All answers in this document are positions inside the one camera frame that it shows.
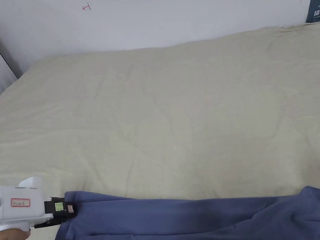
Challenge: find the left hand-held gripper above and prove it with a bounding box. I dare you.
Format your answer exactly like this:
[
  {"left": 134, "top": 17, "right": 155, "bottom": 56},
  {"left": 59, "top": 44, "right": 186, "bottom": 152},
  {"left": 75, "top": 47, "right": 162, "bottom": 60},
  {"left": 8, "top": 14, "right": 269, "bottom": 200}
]
[{"left": 0, "top": 171, "right": 81, "bottom": 240}]

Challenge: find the blue garment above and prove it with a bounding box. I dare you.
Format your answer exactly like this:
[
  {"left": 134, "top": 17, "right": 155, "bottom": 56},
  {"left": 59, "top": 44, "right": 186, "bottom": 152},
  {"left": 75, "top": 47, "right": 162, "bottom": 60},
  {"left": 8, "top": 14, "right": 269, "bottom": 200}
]
[{"left": 46, "top": 160, "right": 320, "bottom": 240}]

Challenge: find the bed with beige sheet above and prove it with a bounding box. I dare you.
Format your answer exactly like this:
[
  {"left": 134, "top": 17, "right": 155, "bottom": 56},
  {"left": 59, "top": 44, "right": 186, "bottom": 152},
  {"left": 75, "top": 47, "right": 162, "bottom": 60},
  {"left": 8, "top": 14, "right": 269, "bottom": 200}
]
[{"left": 0, "top": 20, "right": 320, "bottom": 240}]

